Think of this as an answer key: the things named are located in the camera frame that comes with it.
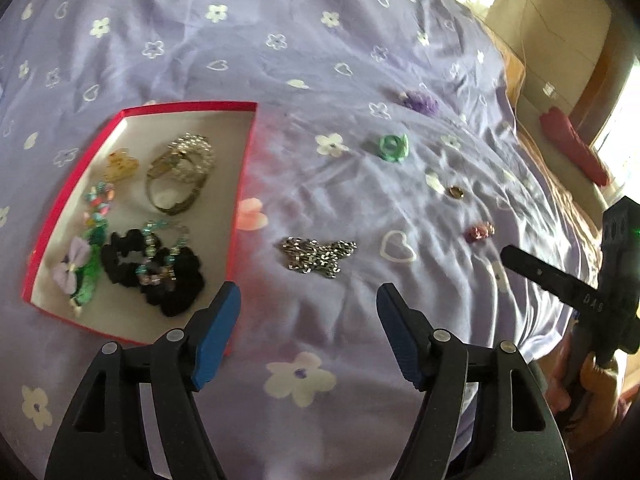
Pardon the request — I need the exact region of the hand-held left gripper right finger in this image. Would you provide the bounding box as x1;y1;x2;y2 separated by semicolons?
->
376;282;573;480

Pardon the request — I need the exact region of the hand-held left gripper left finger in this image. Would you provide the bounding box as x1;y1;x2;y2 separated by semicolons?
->
44;281;242;480

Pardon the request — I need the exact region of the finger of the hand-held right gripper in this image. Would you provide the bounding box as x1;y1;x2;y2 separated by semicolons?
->
501;245;606;314

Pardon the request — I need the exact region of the black scrunchie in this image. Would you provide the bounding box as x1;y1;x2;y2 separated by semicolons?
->
100;228;206;318

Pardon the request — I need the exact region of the teal bead necklace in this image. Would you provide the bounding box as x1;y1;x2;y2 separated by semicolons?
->
135;219;192;291

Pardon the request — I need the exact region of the silver chain bracelet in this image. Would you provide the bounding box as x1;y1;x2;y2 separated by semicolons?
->
280;236;358;279

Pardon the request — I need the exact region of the gold bangle watch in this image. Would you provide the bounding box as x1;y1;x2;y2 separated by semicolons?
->
145;152;208;217

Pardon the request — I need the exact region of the green ribbon hair clip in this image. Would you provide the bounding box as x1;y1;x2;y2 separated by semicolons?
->
67;225;108;317

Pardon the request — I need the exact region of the purple bow hair clip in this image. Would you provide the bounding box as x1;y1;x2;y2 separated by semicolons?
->
51;236;92;295

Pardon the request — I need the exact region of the colourful bead bracelet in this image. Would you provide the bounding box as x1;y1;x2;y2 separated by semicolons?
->
82;181;117;228

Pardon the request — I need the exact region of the pearl bead scrunchie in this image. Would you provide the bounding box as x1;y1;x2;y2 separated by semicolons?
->
165;132;217;186

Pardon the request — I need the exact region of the yellow claw hair clip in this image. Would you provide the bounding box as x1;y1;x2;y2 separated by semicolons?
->
103;148;140;182

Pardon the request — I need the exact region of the red jewelry box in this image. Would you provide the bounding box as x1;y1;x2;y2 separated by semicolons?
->
21;101;259;358

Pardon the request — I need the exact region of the person's right hand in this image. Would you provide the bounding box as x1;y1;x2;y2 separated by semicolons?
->
550;344;626;427

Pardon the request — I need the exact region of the pink heart hair clip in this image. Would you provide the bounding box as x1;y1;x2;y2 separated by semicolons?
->
236;197;270;231

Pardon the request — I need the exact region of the purple floral blanket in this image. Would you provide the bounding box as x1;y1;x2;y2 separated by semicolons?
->
0;0;616;480

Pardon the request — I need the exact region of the green flower hair tie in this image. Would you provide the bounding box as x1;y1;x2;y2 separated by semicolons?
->
376;132;411;163

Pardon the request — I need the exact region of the purple flower hair tie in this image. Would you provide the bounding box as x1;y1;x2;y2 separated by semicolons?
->
400;91;441;115

